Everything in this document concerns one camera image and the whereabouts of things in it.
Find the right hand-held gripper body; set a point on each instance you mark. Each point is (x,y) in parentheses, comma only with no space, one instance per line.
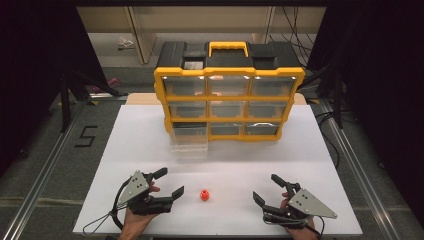
(308,204)

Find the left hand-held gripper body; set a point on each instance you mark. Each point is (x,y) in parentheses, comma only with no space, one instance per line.
(136,186)

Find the small orange plastic part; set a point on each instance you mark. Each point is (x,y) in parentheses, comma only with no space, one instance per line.
(204,195)

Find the clear plastic drawer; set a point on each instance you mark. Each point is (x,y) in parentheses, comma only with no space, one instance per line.
(189,143)

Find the person's right hand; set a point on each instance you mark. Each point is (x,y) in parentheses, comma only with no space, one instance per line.
(300,232)

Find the person's left hand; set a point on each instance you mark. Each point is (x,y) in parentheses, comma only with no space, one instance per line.
(133,224)

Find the black metal stand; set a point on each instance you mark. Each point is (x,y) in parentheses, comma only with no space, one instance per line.
(337,100)
(66,100)

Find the yellow black drawer organizer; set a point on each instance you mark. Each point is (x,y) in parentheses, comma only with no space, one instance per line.
(230,90)

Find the pink object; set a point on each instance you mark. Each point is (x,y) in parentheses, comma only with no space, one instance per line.
(110,83)

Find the dark curtain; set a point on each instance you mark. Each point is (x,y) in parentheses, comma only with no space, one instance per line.
(36,66)
(383,93)

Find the crumpled white paper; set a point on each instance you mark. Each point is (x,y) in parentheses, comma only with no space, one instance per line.
(125,43)

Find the metal floor rail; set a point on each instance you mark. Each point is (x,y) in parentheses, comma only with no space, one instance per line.
(40,173)
(360,173)

